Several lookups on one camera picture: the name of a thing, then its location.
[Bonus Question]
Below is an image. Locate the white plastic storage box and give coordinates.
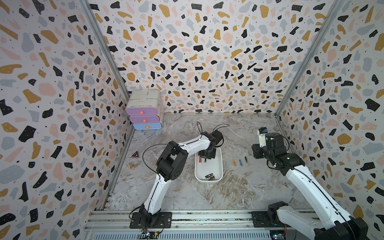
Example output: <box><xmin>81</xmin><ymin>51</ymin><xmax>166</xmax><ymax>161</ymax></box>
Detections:
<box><xmin>195</xmin><ymin>148</ymin><xmax>224</xmax><ymax>184</ymax></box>

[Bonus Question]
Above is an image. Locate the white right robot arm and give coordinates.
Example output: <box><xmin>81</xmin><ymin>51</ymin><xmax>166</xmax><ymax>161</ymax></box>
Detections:
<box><xmin>252</xmin><ymin>144</ymin><xmax>369</xmax><ymax>240</ymax></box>

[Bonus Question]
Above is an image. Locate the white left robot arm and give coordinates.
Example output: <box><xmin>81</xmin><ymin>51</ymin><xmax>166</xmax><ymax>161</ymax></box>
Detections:
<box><xmin>139</xmin><ymin>130</ymin><xmax>224</xmax><ymax>226</ymax></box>

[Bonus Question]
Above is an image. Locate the red triangle sticker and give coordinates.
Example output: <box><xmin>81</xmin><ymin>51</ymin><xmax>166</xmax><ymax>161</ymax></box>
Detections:
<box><xmin>131</xmin><ymin>151</ymin><xmax>140</xmax><ymax>158</ymax></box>

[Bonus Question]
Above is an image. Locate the pastel mini drawer unit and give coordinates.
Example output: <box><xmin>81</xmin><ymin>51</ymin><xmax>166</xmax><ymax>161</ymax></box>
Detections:
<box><xmin>126</xmin><ymin>89</ymin><xmax>164</xmax><ymax>131</ymax></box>

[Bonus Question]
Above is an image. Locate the right circuit board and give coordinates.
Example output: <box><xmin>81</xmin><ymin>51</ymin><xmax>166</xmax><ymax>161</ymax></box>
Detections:
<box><xmin>270</xmin><ymin>230</ymin><xmax>286</xmax><ymax>240</ymax></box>

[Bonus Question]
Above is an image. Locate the circuit board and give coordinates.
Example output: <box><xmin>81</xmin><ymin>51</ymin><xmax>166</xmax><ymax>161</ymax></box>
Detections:
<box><xmin>138</xmin><ymin>231</ymin><xmax>160</xmax><ymax>240</ymax></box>
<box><xmin>270</xmin><ymin>230</ymin><xmax>286</xmax><ymax>240</ymax></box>

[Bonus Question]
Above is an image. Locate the left circuit board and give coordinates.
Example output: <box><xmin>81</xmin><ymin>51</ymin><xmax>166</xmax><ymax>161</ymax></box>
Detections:
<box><xmin>138</xmin><ymin>231</ymin><xmax>160</xmax><ymax>240</ymax></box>

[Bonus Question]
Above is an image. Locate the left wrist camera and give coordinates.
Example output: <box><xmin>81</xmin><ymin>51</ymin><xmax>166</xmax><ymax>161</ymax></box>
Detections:
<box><xmin>211</xmin><ymin>130</ymin><xmax>224</xmax><ymax>148</ymax></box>

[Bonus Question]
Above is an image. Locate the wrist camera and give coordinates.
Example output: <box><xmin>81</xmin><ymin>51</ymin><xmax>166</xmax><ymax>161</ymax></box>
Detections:
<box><xmin>211</xmin><ymin>130</ymin><xmax>224</xmax><ymax>148</ymax></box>
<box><xmin>258</xmin><ymin>127</ymin><xmax>286</xmax><ymax>150</ymax></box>

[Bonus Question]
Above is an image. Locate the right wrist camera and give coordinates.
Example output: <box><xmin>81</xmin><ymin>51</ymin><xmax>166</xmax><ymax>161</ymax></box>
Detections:
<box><xmin>258</xmin><ymin>127</ymin><xmax>286</xmax><ymax>150</ymax></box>

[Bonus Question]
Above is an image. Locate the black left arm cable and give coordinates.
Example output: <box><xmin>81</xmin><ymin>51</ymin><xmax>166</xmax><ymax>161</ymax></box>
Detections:
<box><xmin>141</xmin><ymin>143</ymin><xmax>169</xmax><ymax>176</ymax></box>

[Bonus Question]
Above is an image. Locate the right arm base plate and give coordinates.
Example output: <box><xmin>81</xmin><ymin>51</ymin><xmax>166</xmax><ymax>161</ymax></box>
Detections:
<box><xmin>251</xmin><ymin>211</ymin><xmax>285</xmax><ymax>228</ymax></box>

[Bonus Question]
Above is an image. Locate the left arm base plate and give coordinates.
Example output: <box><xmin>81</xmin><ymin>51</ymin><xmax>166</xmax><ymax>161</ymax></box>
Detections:
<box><xmin>130</xmin><ymin>212</ymin><xmax>173</xmax><ymax>229</ymax></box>

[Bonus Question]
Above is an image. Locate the aluminium rail frame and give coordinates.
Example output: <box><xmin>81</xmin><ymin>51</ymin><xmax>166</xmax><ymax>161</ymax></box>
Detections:
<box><xmin>83</xmin><ymin>209</ymin><xmax>318</xmax><ymax>240</ymax></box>

